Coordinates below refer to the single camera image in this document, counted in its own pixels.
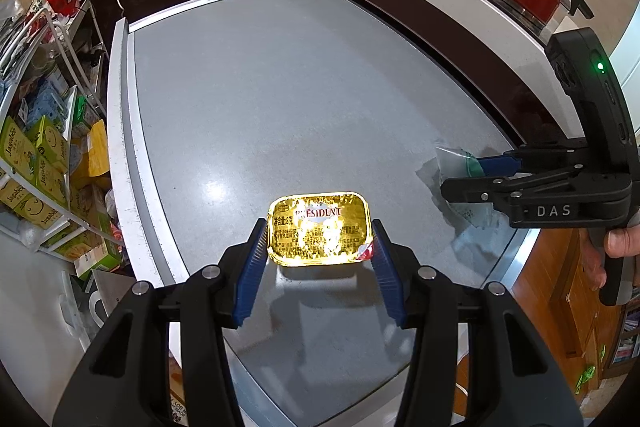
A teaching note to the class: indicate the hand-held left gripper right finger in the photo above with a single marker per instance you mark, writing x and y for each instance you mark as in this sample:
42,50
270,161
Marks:
387,277

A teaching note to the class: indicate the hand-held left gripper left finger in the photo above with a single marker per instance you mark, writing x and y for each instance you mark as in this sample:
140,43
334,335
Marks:
252,267

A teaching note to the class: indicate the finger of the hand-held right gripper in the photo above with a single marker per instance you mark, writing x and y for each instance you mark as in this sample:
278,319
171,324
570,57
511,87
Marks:
500,164
480,189

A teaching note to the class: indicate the clear green-printed plastic wrapper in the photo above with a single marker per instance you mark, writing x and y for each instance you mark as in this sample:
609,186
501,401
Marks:
452,162

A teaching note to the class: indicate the gold foil butter pack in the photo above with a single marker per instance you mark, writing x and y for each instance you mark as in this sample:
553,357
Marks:
320,227

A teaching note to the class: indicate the person's right hand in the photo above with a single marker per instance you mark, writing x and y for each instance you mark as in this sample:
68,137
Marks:
625,244

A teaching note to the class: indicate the wooden cabinet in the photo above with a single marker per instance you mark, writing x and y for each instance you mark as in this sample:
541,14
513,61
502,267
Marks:
555,307

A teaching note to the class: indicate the yellow packet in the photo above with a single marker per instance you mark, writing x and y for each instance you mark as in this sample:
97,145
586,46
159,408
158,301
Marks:
99,149

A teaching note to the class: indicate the green snack boxes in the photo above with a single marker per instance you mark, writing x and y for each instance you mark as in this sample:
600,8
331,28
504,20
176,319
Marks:
30,204

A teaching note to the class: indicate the blue box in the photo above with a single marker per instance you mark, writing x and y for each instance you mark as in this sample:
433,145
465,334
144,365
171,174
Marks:
47,102

